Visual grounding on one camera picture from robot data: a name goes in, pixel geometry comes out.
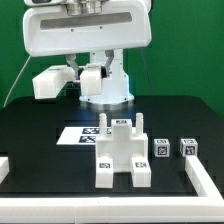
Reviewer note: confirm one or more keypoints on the white U-shaped obstacle frame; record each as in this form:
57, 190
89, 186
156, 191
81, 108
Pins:
206, 206

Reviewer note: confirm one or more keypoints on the white chair back frame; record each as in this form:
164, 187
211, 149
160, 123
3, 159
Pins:
50, 82

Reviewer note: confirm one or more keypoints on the white marker base plate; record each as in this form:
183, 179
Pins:
78, 136

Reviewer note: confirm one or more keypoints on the white chair seat plate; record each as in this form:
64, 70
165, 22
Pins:
124, 143

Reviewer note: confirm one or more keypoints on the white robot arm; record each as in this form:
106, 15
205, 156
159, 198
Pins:
115, 87

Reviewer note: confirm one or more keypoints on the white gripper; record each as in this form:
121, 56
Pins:
69, 27

